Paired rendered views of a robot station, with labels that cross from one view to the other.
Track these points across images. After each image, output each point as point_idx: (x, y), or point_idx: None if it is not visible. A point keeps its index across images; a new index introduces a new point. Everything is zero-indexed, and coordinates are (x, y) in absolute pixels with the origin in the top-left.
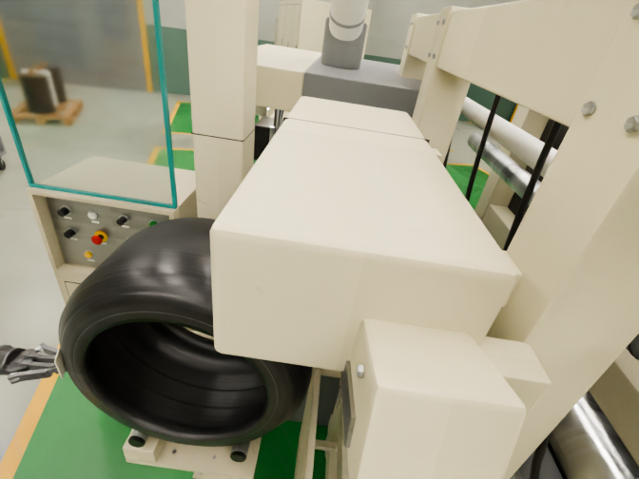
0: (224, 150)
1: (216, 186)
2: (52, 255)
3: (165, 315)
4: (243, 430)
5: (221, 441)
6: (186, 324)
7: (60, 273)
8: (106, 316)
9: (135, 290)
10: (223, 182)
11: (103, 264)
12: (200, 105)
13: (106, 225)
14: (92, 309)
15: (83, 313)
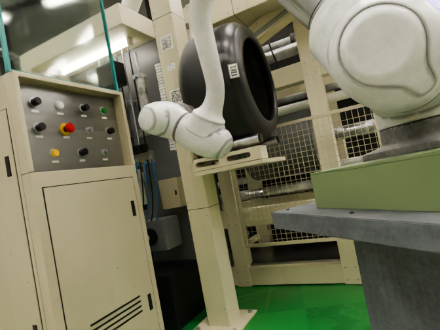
0: (181, 22)
1: (182, 39)
2: (30, 151)
3: (251, 35)
4: (275, 110)
5: (274, 121)
6: (255, 40)
7: (38, 176)
8: (243, 33)
9: (241, 25)
10: (183, 37)
11: (215, 29)
12: (171, 0)
13: (69, 116)
14: (239, 29)
15: (238, 31)
